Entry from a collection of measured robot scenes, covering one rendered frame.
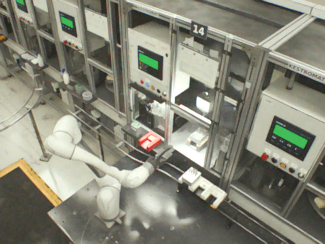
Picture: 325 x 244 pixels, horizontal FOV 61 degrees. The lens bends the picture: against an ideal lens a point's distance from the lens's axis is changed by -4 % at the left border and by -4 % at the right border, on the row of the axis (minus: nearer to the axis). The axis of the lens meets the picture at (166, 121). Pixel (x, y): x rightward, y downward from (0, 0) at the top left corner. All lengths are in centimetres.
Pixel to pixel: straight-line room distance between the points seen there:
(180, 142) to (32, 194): 181
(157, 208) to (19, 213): 162
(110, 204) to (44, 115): 260
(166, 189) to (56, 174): 159
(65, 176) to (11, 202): 64
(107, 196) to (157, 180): 57
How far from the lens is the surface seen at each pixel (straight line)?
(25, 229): 331
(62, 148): 185
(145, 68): 221
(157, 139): 248
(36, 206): 342
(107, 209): 218
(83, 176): 353
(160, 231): 229
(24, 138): 422
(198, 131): 247
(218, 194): 229
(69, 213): 245
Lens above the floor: 271
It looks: 41 degrees down
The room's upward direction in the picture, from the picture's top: 3 degrees clockwise
